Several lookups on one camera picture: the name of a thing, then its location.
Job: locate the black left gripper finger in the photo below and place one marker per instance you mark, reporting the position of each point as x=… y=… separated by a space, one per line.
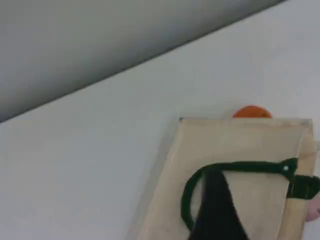
x=217 y=215

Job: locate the orange persimmon toy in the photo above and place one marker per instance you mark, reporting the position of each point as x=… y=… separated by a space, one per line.
x=251 y=112

